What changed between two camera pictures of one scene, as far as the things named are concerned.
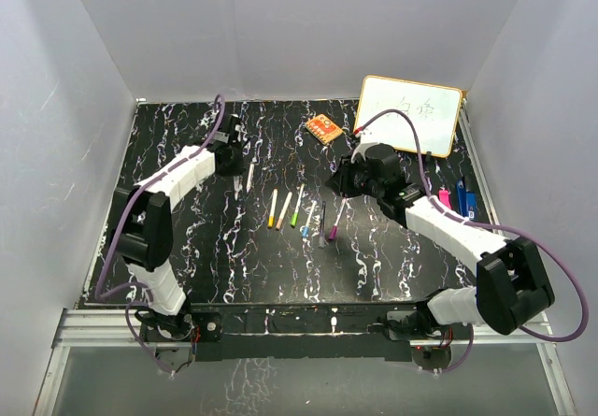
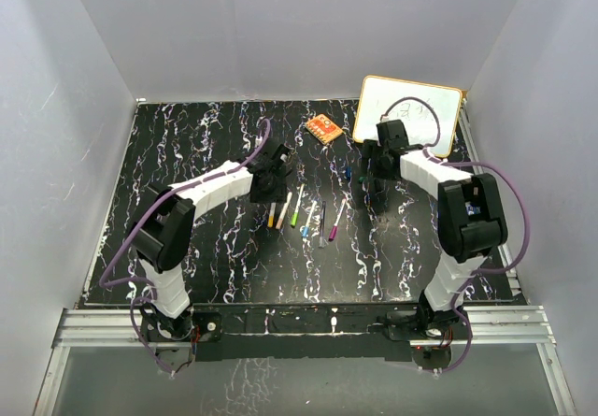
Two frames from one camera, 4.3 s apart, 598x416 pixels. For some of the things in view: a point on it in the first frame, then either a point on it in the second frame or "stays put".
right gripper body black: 360,180 → 374,154
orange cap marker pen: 271,218 stays put
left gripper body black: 237,160 → 277,174
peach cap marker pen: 287,203 stays put
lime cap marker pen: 296,211 stays put
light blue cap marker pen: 306,227 stays put
